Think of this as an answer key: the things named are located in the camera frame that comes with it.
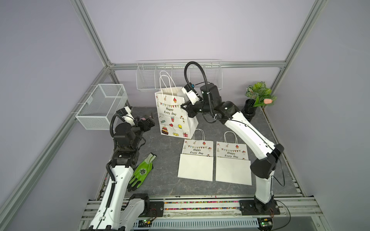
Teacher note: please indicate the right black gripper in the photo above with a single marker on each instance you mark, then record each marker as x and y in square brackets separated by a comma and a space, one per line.
[189, 108]

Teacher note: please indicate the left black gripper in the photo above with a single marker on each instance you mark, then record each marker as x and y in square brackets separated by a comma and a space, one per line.
[147, 127]

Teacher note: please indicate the white party paper bag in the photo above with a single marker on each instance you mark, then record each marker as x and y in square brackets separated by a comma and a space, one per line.
[232, 162]

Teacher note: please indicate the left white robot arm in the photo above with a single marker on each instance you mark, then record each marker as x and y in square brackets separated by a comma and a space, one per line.
[127, 133]

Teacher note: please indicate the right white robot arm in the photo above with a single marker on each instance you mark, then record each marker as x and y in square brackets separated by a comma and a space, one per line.
[267, 153]

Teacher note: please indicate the green work glove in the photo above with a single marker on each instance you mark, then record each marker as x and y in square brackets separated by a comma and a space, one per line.
[141, 172]

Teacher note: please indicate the artificial plant in black vase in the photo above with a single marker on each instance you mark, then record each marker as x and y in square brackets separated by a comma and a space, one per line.
[259, 95]

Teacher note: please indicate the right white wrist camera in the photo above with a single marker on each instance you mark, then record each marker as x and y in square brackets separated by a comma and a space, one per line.
[191, 95]

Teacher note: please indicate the white wire wall shelf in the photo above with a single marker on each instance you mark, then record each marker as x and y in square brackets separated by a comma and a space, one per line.
[153, 74]

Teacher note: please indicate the white wire basket on left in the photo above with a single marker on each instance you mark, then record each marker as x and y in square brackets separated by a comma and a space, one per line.
[97, 111]

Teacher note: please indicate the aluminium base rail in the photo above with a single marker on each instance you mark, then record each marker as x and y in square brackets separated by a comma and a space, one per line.
[233, 212]

